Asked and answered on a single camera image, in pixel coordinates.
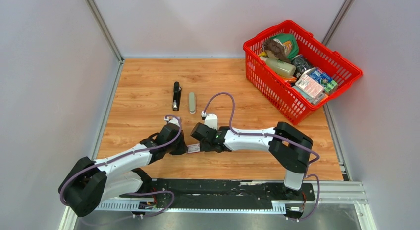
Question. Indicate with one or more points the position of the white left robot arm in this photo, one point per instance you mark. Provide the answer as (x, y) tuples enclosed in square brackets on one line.
[(91, 182)]

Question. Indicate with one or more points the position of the black stapler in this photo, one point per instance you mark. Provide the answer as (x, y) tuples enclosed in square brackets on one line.
[(177, 90)]

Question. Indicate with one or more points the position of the red plastic basket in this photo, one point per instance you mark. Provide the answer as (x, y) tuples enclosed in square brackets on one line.
[(281, 94)]

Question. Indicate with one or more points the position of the dark foil packet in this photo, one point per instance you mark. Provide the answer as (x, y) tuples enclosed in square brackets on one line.
[(301, 64)]

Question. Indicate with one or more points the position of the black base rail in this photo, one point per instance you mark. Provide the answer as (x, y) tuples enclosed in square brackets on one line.
[(224, 194)]

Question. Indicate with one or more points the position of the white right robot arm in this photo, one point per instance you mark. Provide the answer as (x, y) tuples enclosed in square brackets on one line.
[(290, 147)]

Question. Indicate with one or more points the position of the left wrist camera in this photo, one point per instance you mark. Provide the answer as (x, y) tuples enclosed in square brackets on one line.
[(173, 119)]

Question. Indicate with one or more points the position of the blue green packaged item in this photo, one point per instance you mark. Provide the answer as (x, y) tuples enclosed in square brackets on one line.
[(329, 85)]

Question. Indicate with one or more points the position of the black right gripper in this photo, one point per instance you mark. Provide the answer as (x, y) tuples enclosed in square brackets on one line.
[(203, 147)]

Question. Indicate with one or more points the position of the pink packaged item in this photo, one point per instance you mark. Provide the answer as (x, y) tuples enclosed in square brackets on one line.
[(311, 87)]

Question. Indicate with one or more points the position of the green brown snack bag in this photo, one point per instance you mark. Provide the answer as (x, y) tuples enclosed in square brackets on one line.
[(283, 47)]

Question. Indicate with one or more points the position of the white red staple box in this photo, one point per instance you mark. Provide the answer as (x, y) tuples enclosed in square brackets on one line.
[(193, 148)]

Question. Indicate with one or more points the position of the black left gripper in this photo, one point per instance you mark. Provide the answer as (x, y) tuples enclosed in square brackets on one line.
[(183, 148)]

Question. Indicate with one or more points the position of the grey white stapler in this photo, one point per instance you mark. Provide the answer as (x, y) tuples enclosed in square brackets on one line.
[(192, 103)]

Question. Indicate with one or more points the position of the pale plastic bottle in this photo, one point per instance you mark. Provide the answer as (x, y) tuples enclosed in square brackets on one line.
[(279, 67)]

